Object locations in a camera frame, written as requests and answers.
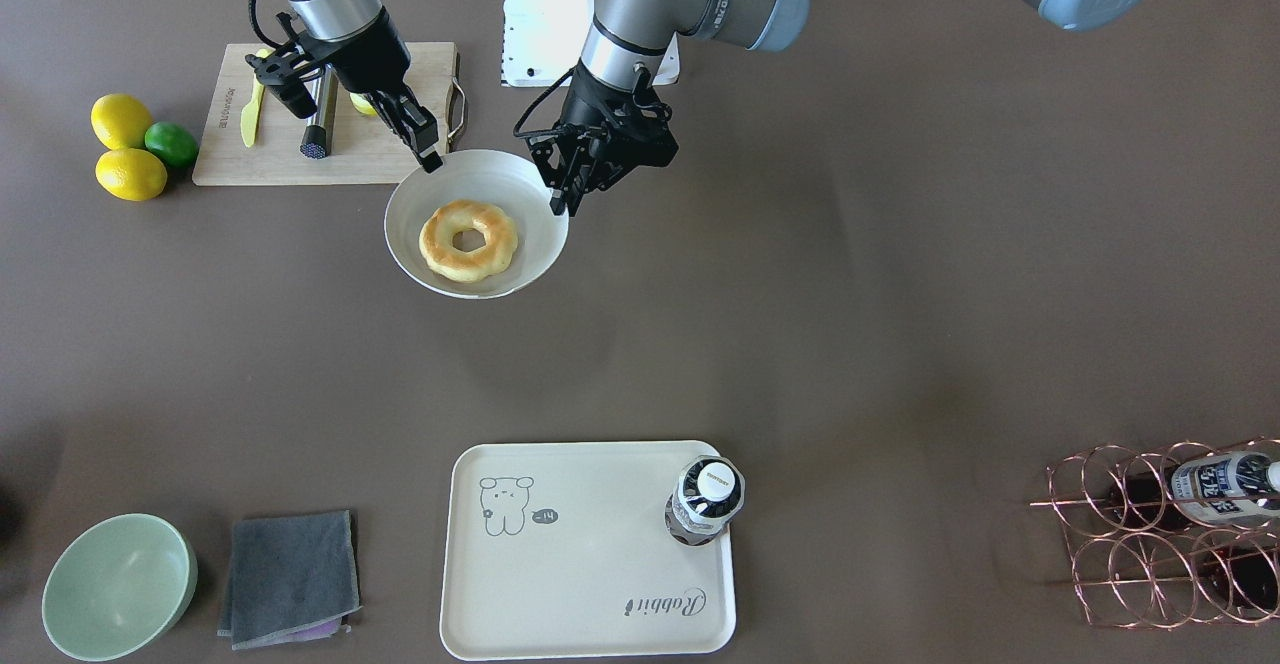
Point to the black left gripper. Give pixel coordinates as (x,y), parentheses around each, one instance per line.
(586,105)

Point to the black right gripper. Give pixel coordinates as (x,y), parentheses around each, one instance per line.
(369,63)

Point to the white round plate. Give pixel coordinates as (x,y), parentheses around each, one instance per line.
(501,179)

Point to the glazed yellow donut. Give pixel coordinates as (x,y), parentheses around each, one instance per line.
(467,241)

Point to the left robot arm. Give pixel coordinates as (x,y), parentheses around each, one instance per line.
(629,32)

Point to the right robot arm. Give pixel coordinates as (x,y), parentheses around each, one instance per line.
(330,20)

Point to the dark tea bottle on tray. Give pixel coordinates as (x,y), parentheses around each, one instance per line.
(708,493)

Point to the cream rabbit tray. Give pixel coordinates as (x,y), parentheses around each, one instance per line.
(561,550)

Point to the bamboo cutting board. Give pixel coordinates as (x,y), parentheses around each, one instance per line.
(365,151)

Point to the half lemon slice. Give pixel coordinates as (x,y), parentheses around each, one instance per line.
(363,105)

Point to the steel cylinder muddler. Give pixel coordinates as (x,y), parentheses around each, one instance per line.
(317,136)

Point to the yellow plastic knife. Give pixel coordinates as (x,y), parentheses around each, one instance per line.
(249,118)

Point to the green lime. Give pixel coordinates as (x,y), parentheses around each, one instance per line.
(173,144)

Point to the lower yellow lemon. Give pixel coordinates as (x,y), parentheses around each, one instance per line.
(131,174)

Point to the yellow lemon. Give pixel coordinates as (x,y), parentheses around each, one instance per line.
(120,121)
(131,174)

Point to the upper yellow lemon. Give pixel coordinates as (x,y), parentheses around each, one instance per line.
(120,121)

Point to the grey folded cloth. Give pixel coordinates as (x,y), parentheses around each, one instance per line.
(291,578)

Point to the mint green bowl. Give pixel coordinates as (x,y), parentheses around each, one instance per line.
(117,587)

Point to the bottle lying in rack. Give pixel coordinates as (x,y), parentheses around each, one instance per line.
(1237,489)

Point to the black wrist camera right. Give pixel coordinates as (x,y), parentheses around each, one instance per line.
(286,70)

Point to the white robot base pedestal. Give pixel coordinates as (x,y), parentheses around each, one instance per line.
(542,39)

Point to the copper wire bottle rack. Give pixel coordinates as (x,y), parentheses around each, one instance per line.
(1137,562)

